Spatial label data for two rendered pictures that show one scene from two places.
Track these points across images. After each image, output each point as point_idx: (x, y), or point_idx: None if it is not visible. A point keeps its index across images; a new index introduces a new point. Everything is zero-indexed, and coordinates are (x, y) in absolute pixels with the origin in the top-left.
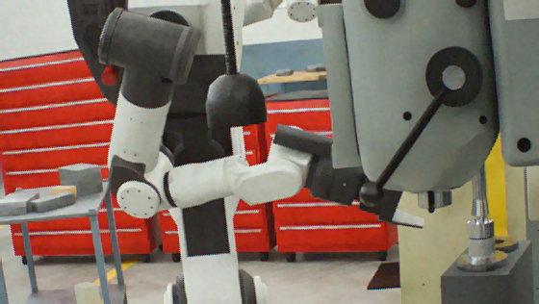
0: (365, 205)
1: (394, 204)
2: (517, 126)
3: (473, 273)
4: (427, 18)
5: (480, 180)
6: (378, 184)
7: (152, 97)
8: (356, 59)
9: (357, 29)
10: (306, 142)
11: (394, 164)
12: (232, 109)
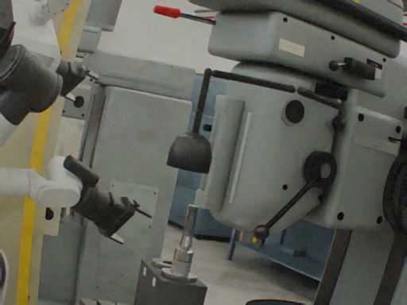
0: (100, 222)
1: (118, 225)
2: (340, 205)
3: (184, 283)
4: (312, 129)
5: (193, 224)
6: (269, 227)
7: (20, 117)
8: (262, 143)
9: (271, 124)
10: (86, 173)
11: (281, 216)
12: (203, 160)
